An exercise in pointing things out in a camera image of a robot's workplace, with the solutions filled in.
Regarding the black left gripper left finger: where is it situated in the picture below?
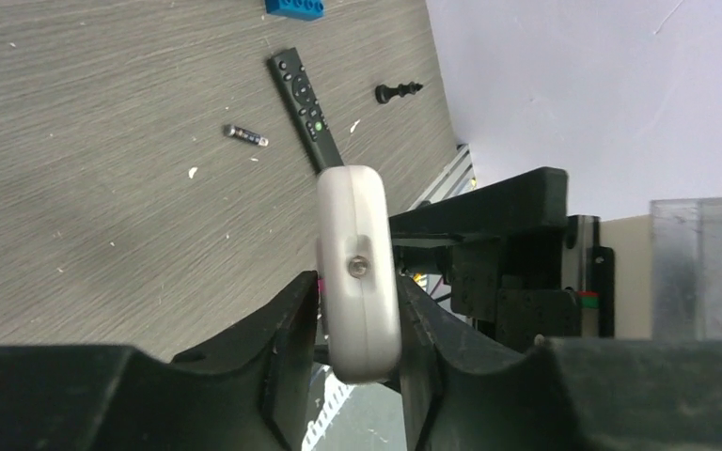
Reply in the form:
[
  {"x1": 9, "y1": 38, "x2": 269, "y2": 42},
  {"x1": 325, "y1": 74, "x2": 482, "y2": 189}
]
[{"x1": 0, "y1": 271, "x2": 318, "y2": 450}]

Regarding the black remote control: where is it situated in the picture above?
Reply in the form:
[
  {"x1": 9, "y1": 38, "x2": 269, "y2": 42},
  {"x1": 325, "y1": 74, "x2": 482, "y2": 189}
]
[{"x1": 267, "y1": 48, "x2": 344, "y2": 174}]

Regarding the blue flat brick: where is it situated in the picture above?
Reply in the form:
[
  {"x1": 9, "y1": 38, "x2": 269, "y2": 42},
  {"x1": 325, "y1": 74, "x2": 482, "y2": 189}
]
[{"x1": 264, "y1": 0, "x2": 325, "y2": 22}]

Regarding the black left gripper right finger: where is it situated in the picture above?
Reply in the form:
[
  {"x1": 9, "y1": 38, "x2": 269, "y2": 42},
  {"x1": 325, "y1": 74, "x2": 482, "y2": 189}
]
[{"x1": 397, "y1": 277, "x2": 722, "y2": 450}]

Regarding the red and white remote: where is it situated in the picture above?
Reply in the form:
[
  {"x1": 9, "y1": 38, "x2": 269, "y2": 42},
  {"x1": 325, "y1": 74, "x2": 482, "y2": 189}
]
[{"x1": 317, "y1": 165, "x2": 402, "y2": 384}]

